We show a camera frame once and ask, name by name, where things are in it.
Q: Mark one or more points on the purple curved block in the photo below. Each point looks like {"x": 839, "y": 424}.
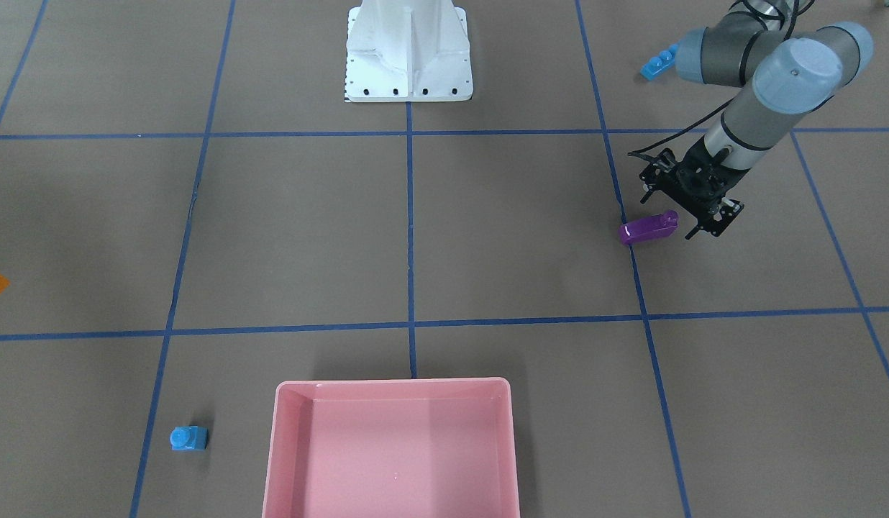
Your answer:
{"x": 653, "y": 227}

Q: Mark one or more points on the pink plastic box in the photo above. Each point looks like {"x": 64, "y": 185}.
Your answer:
{"x": 393, "y": 448}

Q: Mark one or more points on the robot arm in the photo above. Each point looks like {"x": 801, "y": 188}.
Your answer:
{"x": 781, "y": 76}

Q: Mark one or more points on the small blue block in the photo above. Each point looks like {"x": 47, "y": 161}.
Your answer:
{"x": 189, "y": 438}

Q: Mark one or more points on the long blue stud block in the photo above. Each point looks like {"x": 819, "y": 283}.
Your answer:
{"x": 659, "y": 64}

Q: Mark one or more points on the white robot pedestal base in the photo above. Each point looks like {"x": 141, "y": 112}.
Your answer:
{"x": 408, "y": 51}

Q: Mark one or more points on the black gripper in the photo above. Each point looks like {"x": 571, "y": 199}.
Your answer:
{"x": 695, "y": 181}

